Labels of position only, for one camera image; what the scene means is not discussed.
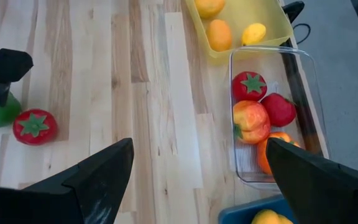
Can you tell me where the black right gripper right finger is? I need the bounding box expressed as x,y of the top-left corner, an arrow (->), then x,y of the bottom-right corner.
265,138 -> 358,224

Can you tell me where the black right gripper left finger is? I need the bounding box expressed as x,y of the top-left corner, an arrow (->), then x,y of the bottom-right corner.
0,138 -> 135,224

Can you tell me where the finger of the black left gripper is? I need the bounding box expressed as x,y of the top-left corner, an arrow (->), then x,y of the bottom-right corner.
0,81 -> 12,108

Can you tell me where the yellow bell pepper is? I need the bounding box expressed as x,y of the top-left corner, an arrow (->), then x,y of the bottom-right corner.
251,208 -> 295,224

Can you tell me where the red strawberry toy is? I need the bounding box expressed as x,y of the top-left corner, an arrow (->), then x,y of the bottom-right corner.
260,92 -> 297,128

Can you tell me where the red tomato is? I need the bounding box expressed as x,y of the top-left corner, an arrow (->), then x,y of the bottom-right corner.
12,108 -> 58,146
231,71 -> 267,102

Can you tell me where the yellow lemon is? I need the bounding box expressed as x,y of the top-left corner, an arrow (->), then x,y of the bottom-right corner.
241,22 -> 267,47

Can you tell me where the orange lemon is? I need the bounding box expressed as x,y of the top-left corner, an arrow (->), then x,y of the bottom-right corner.
194,0 -> 226,19
206,19 -> 233,53

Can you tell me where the clear plastic bin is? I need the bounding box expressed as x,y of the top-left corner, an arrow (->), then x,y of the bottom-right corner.
228,45 -> 331,190

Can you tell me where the blue plastic bin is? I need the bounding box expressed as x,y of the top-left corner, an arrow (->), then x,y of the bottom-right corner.
218,194 -> 298,224

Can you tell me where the yellow plastic bin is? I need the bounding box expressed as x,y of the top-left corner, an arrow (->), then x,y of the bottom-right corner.
183,0 -> 294,60

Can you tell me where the black cable loop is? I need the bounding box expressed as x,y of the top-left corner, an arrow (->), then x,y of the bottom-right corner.
292,23 -> 312,44

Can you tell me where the black aluminium frame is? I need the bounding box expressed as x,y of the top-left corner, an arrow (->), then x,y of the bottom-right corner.
280,0 -> 324,156

